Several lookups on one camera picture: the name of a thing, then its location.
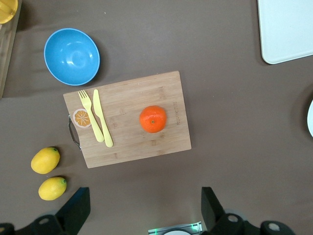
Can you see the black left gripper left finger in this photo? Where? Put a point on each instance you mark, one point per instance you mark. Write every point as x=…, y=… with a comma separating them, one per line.
x=73, y=213

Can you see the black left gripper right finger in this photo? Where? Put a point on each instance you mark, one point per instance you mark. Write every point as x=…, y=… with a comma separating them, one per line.
x=212, y=213

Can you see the orange mandarin fruit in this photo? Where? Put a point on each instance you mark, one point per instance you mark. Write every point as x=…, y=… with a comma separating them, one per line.
x=152, y=120

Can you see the white round plate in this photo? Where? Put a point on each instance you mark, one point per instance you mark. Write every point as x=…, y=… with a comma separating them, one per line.
x=311, y=118

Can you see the yellow lemon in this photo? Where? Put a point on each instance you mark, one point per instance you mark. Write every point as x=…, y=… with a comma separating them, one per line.
x=52, y=189
x=45, y=160

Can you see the yellow plastic fork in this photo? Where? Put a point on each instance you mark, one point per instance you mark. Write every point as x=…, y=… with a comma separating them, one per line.
x=96, y=129

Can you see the wooden toy orange slice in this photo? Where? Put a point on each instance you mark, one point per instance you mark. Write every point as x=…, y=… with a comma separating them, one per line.
x=80, y=118

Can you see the yellow plastic knife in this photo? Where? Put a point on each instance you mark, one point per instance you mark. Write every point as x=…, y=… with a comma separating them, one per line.
x=99, y=110

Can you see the bamboo cutting board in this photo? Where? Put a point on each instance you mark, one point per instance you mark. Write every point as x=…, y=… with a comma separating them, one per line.
x=146, y=85

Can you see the blue bowl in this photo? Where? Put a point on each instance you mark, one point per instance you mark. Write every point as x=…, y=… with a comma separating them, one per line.
x=72, y=57

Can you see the wooden mug rack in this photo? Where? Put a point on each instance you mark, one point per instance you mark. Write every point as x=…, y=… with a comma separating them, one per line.
x=6, y=54

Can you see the cream bear print tray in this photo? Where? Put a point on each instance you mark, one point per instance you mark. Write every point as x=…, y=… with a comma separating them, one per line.
x=286, y=29

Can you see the yellow mug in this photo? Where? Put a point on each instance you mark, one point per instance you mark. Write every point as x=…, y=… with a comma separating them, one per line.
x=6, y=11

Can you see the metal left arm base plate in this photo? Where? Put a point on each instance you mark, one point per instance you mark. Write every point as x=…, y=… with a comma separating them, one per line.
x=156, y=230

